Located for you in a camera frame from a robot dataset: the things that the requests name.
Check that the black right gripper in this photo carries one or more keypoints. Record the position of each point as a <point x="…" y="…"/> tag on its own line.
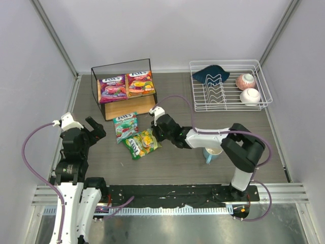
<point x="157" y="127"/>

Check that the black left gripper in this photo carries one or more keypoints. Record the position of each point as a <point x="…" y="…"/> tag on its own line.
<point x="89" y="132"/>

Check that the teal Fox's blossom candy bag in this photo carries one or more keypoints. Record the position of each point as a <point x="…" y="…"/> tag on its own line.
<point x="126" y="126"/>

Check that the green Fox's spring tea bag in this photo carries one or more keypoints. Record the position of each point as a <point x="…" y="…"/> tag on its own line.
<point x="142" y="144"/>

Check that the purple Fox's berries candy bag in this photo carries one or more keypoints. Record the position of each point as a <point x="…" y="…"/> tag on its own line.
<point x="112" y="89"/>

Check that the orange Fox's fruits candy bag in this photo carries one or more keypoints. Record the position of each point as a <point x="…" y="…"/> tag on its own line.
<point x="140" y="83"/>

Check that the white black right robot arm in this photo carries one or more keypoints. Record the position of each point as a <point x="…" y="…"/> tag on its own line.
<point x="243" y="148"/>

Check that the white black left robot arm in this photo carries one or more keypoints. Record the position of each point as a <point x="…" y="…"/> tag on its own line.
<point x="78" y="196"/>

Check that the light blue mug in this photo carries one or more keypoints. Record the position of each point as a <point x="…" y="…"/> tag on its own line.
<point x="211" y="154"/>

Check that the dark blue plate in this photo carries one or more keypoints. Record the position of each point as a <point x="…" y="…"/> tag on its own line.
<point x="211" y="75"/>

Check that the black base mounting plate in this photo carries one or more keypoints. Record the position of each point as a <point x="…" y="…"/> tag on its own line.
<point x="169" y="196"/>

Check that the white bowl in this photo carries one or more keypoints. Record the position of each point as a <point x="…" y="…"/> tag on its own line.
<point x="250" y="97"/>

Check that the pink patterned bowl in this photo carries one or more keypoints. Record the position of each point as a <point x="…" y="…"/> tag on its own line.
<point x="245" y="81"/>

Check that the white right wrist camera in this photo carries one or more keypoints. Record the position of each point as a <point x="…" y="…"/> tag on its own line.
<point x="156" y="112"/>

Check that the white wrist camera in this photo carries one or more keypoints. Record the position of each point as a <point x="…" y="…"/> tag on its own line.
<point x="156" y="112"/>
<point x="67" y="122"/>

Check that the black wire wooden shelf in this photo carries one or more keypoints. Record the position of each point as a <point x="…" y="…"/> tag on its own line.
<point x="139" y="104"/>

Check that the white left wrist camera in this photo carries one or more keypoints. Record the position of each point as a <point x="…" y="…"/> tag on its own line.
<point x="67" y="122"/>

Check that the white wire dish rack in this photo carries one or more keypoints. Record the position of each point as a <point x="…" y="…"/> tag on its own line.
<point x="226" y="96"/>

